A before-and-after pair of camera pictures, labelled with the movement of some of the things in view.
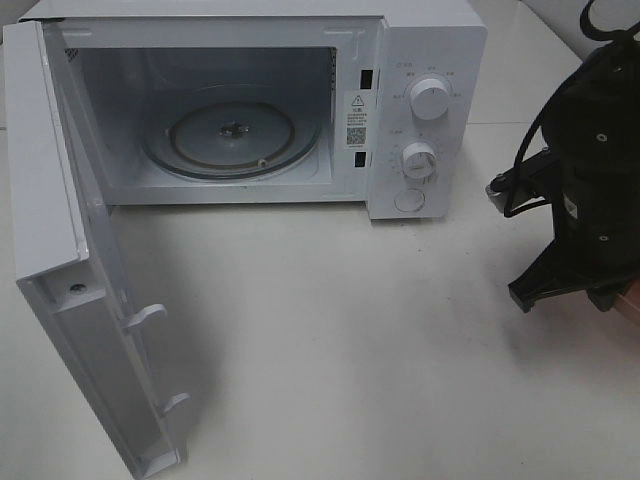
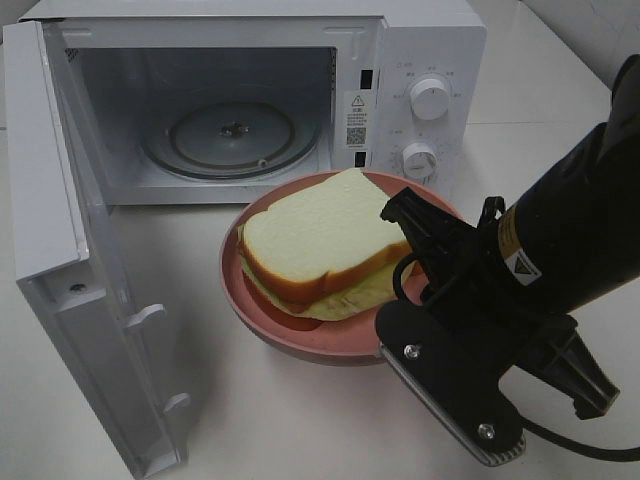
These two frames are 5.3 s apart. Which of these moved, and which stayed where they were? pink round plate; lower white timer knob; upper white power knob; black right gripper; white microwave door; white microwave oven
Moved: pink round plate; black right gripper
Stayed: upper white power knob; white microwave door; lower white timer knob; white microwave oven
